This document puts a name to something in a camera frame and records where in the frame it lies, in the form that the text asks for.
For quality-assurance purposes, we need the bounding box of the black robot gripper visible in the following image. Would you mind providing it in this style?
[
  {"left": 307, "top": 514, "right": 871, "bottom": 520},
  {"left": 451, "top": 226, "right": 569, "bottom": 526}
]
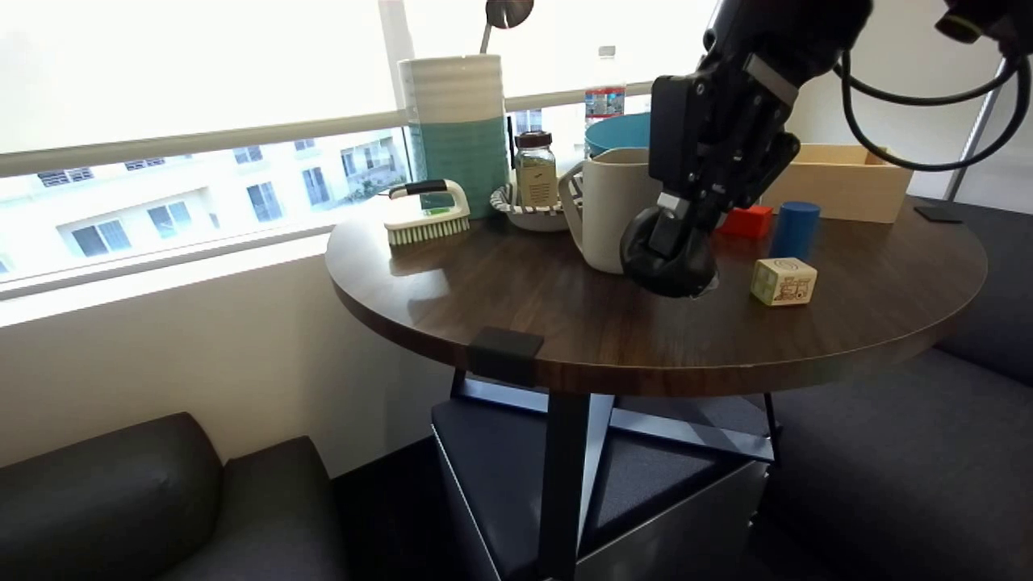
[{"left": 650, "top": 49, "right": 806, "bottom": 260}]

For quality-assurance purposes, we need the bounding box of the black round object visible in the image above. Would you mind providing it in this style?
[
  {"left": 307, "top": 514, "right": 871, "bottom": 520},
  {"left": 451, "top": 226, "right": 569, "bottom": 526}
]
[{"left": 616, "top": 203, "right": 724, "bottom": 300}]

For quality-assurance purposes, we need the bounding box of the white mug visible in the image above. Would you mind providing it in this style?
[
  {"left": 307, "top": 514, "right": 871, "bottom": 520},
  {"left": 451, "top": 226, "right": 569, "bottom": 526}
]
[{"left": 556, "top": 146, "right": 665, "bottom": 278}]

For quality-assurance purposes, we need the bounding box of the red block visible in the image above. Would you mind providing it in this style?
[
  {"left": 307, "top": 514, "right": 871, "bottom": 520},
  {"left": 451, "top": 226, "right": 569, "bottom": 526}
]
[{"left": 713, "top": 203, "right": 778, "bottom": 244}]

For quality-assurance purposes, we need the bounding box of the blue cylinder block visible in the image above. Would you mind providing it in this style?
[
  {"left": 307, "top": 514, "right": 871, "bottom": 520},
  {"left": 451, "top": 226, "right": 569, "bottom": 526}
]
[{"left": 769, "top": 197, "right": 823, "bottom": 264}]

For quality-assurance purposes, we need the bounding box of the cream printed cube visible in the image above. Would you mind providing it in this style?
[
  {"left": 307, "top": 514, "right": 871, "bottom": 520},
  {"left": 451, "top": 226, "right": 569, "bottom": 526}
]
[{"left": 750, "top": 254, "right": 820, "bottom": 310}]

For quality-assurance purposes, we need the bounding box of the blue printed carton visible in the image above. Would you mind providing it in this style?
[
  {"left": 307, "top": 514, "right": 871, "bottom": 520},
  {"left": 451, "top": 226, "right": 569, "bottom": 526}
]
[{"left": 582, "top": 84, "right": 629, "bottom": 126}]

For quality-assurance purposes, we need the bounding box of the light wooden box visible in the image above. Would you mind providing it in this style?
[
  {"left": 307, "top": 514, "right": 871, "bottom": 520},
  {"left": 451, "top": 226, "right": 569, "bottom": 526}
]
[{"left": 757, "top": 142, "right": 918, "bottom": 226}]

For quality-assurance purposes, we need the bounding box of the small white dish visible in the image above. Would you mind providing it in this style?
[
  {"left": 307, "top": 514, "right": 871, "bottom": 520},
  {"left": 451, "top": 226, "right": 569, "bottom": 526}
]
[{"left": 489, "top": 184, "right": 573, "bottom": 235}]

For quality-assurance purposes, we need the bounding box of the glass jar with dark lid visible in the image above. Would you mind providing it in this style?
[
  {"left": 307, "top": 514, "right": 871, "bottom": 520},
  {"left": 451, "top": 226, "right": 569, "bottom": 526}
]
[{"left": 511, "top": 128, "right": 561, "bottom": 208}]

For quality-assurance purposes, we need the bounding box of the narrow white roller blind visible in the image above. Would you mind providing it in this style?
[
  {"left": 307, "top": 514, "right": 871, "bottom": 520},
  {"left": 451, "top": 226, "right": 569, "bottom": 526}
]
[{"left": 402, "top": 0, "right": 727, "bottom": 103}]

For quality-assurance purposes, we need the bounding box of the black tape patch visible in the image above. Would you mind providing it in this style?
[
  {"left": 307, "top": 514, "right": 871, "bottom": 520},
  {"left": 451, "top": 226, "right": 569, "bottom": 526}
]
[{"left": 470, "top": 325, "right": 548, "bottom": 386}]

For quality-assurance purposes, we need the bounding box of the white and teal canister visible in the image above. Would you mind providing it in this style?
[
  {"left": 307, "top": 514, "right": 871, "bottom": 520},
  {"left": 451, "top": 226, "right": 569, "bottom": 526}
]
[{"left": 402, "top": 50, "right": 511, "bottom": 221}]

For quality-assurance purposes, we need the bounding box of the metal ladle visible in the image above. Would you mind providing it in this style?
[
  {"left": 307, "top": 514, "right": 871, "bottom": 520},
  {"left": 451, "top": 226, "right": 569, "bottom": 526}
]
[{"left": 474, "top": 0, "right": 537, "bottom": 59}]

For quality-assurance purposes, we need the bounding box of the grey metal pole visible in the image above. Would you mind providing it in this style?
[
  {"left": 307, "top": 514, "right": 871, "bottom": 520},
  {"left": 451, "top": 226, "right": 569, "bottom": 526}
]
[{"left": 944, "top": 59, "right": 1020, "bottom": 203}]

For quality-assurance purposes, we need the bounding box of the dark grey sofa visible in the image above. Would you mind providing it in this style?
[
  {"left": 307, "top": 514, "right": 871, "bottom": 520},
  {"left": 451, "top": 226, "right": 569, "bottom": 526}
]
[{"left": 757, "top": 194, "right": 1033, "bottom": 581}]

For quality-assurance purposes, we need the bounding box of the wide white roller blind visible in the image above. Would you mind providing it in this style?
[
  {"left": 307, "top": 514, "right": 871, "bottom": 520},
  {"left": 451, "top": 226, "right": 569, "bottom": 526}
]
[{"left": 0, "top": 0, "right": 408, "bottom": 158}]

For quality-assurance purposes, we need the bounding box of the black leather sofa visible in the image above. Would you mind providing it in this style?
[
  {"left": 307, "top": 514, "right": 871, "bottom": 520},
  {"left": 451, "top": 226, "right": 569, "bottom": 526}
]
[{"left": 0, "top": 411, "right": 352, "bottom": 581}]

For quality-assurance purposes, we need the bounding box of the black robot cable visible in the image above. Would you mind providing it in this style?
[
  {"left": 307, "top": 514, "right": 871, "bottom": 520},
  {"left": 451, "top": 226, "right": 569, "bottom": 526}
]
[{"left": 831, "top": 0, "right": 1033, "bottom": 174}]

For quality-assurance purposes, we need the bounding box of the black table pedestal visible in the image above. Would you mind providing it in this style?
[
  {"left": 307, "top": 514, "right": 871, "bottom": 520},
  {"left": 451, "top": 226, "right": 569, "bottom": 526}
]
[{"left": 450, "top": 365, "right": 782, "bottom": 581}]

